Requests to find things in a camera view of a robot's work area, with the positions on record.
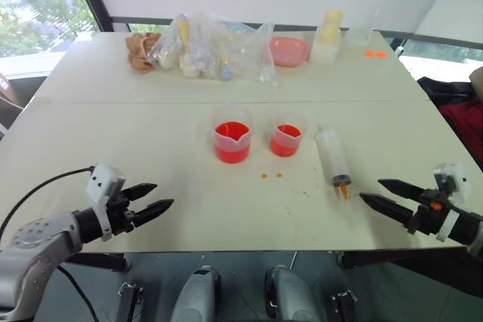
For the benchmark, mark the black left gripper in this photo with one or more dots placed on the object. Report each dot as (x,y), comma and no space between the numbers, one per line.
(120,213)

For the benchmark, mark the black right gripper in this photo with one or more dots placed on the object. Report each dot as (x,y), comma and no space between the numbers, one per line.
(428,220)

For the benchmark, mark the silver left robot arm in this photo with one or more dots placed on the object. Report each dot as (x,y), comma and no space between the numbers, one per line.
(34,241)

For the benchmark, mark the clear plastic syringe orange tip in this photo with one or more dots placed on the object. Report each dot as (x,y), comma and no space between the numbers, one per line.
(334,156)

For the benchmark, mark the large beaker with red liquid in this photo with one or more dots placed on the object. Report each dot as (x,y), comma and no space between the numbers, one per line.
(232,145)

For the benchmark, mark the small beaker with red liquid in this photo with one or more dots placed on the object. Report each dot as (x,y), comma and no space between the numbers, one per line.
(285,143)

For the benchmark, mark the person in red clothing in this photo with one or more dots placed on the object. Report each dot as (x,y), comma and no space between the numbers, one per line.
(466,126)

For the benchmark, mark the metal table leg latch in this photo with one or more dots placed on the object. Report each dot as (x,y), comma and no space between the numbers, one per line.
(130,299)
(343,305)

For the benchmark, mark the grey rounded robot leg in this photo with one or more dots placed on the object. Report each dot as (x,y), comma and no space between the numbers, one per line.
(292,295)
(194,299)

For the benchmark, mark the black chair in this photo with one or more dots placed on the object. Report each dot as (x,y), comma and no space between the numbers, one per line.
(441,90)

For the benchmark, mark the small orange cap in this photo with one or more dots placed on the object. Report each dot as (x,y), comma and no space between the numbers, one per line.
(368,53)
(380,54)

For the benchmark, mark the small blue toy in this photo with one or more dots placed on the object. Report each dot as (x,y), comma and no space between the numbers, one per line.
(226,72)

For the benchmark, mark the plastic bag with yellow items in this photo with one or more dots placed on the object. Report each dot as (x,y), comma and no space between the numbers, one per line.
(168,45)

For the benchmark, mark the plastic bag with white items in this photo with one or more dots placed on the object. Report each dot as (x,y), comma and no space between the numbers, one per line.
(207,50)

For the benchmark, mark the clear empty measuring beaker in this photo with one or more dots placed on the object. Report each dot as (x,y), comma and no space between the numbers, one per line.
(360,33)

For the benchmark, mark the pink plastic bowl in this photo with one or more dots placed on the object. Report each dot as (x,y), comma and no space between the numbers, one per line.
(288,50)

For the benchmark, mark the empty clear plastic bag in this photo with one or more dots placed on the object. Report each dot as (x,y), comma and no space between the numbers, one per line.
(260,56)

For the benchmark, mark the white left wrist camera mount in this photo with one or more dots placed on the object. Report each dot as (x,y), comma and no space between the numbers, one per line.
(102,182)

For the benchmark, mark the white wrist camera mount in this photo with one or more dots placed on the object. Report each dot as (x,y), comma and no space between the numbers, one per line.
(102,182)
(454,178)

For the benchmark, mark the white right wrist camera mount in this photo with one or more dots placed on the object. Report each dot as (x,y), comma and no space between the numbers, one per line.
(454,178)

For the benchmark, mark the black table frame bar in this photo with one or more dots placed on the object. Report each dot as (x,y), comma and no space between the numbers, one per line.
(100,261)
(396,261)

